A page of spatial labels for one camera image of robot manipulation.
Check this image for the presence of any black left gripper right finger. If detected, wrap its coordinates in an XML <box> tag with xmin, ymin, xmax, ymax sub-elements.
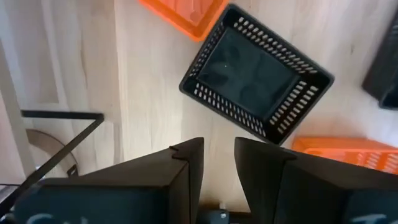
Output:
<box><xmin>234</xmin><ymin>136</ymin><xmax>398</xmax><ymax>224</ymax></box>

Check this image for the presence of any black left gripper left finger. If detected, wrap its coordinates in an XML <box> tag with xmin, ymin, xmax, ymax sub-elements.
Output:
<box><xmin>12</xmin><ymin>137</ymin><xmax>205</xmax><ymax>224</ymax></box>

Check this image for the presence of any orange plastic basket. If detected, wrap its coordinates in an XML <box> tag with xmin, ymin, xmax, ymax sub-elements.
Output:
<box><xmin>137</xmin><ymin>0</ymin><xmax>231</xmax><ymax>44</ymax></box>
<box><xmin>291</xmin><ymin>136</ymin><xmax>398</xmax><ymax>175</ymax></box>

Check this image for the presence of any black plastic basket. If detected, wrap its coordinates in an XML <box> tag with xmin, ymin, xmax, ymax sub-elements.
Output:
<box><xmin>178</xmin><ymin>2</ymin><xmax>336</xmax><ymax>146</ymax></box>
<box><xmin>361</xmin><ymin>7</ymin><xmax>398</xmax><ymax>111</ymax></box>

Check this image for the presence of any wooden shelf black metal frame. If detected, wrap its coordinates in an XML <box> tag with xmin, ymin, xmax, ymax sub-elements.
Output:
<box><xmin>0</xmin><ymin>0</ymin><xmax>122</xmax><ymax>218</ymax></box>

